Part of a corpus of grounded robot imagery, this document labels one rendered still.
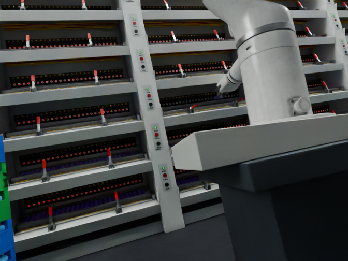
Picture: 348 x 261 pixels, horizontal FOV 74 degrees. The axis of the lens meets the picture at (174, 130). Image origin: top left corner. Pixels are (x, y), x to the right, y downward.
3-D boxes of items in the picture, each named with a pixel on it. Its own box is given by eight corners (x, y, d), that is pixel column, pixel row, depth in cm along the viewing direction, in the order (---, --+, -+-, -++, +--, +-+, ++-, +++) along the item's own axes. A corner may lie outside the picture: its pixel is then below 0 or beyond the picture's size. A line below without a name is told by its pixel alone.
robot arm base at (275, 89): (364, 114, 40) (340, 15, 42) (263, 126, 37) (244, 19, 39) (292, 130, 59) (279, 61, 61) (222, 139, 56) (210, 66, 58)
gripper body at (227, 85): (242, 69, 114) (231, 82, 124) (223, 70, 111) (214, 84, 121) (247, 81, 111) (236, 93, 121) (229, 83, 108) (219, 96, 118)
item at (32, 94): (138, 91, 113) (133, 62, 110) (-10, 107, 94) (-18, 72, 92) (131, 92, 132) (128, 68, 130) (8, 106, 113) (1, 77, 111)
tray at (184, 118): (265, 111, 131) (264, 93, 130) (163, 127, 113) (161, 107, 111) (244, 110, 150) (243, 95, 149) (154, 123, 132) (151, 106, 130)
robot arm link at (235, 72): (242, 64, 112) (226, 68, 109) (256, 44, 100) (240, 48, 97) (250, 78, 110) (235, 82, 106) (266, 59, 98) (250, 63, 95)
